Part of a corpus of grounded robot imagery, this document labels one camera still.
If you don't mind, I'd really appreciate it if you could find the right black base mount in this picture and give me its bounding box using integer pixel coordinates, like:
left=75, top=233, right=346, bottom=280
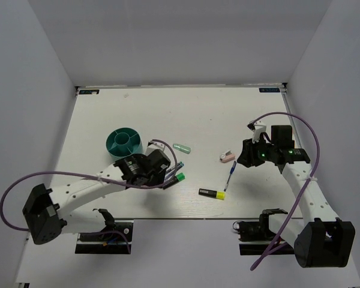
left=232, top=208, right=287, bottom=256

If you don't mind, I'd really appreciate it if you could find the teal round desk organizer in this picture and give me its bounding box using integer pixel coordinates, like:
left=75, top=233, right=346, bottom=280
left=106, top=127, right=143, bottom=160

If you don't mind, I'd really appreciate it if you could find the blue capped pen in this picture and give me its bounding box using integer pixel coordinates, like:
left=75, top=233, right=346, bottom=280
left=166, top=170, right=178, bottom=178

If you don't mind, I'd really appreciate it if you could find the blue gel pen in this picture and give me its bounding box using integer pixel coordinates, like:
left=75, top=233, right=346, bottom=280
left=223, top=161, right=237, bottom=192

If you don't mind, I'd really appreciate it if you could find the yellow black highlighter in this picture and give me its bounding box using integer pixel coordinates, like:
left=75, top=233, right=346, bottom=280
left=198, top=188, right=225, bottom=200

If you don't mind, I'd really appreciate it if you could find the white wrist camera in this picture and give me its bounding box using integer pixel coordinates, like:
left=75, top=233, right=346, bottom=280
left=247, top=121, right=267, bottom=143
left=145, top=142, right=165, bottom=156

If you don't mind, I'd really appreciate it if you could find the left blue corner label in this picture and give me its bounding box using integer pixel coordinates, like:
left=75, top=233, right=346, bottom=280
left=79, top=89, right=100, bottom=95

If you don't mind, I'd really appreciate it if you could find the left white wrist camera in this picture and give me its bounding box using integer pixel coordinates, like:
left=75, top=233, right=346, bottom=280
left=145, top=142, right=165, bottom=156

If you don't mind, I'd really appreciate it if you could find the blue corner label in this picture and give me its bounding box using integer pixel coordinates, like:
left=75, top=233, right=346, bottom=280
left=79, top=89, right=100, bottom=95
left=259, top=88, right=280, bottom=93

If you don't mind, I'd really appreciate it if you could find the green black highlighter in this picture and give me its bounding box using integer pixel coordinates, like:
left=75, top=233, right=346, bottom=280
left=163, top=173, right=185, bottom=190

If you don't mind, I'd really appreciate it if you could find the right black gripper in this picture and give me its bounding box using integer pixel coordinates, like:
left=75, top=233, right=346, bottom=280
left=237, top=134, right=277, bottom=168

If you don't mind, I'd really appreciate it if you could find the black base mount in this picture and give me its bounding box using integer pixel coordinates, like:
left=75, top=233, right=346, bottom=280
left=232, top=208, right=287, bottom=256
left=75, top=220, right=134, bottom=255

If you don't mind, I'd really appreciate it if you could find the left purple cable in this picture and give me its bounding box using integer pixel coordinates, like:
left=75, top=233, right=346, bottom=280
left=0, top=138, right=177, bottom=232

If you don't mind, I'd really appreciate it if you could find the right blue corner label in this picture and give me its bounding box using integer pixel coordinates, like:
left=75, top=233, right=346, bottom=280
left=259, top=88, right=280, bottom=93

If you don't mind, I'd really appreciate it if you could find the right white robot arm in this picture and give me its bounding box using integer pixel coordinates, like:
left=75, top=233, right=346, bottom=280
left=233, top=121, right=355, bottom=268

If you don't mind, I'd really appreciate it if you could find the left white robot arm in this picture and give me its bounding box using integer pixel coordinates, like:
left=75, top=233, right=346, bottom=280
left=22, top=149, right=170, bottom=245

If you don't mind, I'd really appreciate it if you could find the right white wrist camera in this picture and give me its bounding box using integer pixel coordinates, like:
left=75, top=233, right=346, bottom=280
left=247, top=121, right=267, bottom=143

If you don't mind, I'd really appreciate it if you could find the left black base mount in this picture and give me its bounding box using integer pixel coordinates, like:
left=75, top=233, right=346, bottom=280
left=75, top=220, right=134, bottom=255

